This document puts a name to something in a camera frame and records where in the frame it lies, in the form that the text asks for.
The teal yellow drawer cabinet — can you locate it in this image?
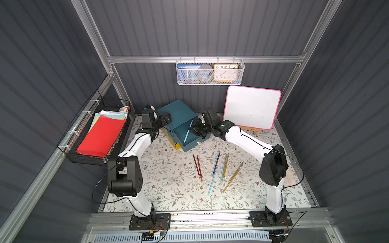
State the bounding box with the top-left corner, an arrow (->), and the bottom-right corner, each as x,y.
157,100 -> 198,147

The teal drawer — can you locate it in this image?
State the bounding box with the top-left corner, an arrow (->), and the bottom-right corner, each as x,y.
173,119 -> 211,152

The blue red pencil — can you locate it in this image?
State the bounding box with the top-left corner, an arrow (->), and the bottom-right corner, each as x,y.
211,151 -> 220,176

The long light blue pencil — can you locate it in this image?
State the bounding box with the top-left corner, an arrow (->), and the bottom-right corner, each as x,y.
207,168 -> 218,195

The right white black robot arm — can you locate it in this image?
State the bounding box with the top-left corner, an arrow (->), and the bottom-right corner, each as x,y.
189,108 -> 289,218

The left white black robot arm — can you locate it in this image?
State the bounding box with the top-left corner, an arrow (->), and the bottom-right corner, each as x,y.
107,105 -> 172,217

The dark red pencil left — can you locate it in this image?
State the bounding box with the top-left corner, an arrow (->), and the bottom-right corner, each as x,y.
192,154 -> 200,177

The gold pencil middle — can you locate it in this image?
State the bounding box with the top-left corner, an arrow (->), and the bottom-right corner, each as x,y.
220,153 -> 230,181

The gold pencil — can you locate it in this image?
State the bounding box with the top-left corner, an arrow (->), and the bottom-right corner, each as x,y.
220,153 -> 230,181
227,163 -> 244,186
222,173 -> 238,193

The red pencil right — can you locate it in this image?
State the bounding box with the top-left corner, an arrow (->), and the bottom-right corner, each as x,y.
197,156 -> 203,180

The blue box in basket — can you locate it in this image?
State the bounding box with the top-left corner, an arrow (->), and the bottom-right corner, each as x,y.
176,64 -> 201,85

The wooden whiteboard easel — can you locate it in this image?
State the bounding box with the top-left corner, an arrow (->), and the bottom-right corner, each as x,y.
240,126 -> 261,135

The pink framed whiteboard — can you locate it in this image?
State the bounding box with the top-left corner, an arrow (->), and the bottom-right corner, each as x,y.
223,86 -> 282,130

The grey tape roll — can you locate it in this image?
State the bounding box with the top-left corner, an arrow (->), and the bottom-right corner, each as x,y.
198,64 -> 213,84

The yellow analog clock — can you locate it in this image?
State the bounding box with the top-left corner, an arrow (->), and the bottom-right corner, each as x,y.
213,63 -> 239,83

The red paper sheet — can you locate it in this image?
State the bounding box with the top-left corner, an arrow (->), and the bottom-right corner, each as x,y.
76,113 -> 126,158

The gold pencil lower right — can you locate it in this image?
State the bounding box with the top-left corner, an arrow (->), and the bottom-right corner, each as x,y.
222,173 -> 238,193

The gold pencil upper right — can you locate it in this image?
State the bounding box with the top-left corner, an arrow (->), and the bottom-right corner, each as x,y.
227,163 -> 244,186

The pink calculator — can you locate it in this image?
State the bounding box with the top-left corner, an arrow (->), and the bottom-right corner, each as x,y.
284,167 -> 298,187

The black wire paper tray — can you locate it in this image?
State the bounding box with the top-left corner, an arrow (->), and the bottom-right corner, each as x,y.
57,92 -> 132,166

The white wire wall basket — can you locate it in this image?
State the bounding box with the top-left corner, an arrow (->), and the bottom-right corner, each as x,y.
175,58 -> 245,86

